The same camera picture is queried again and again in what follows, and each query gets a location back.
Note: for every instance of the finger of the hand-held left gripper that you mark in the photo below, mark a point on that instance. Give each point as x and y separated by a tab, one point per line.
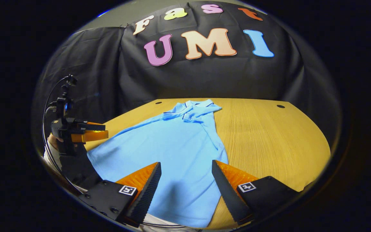
90	136
90	126

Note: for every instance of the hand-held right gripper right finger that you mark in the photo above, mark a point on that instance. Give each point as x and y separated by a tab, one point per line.
227	196

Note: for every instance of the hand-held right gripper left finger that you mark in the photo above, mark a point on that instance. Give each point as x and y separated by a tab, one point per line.
147	193

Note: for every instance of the light blue T-shirt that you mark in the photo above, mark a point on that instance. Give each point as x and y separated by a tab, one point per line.
172	145

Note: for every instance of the black backdrop cloth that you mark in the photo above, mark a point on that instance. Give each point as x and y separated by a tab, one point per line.
198	77

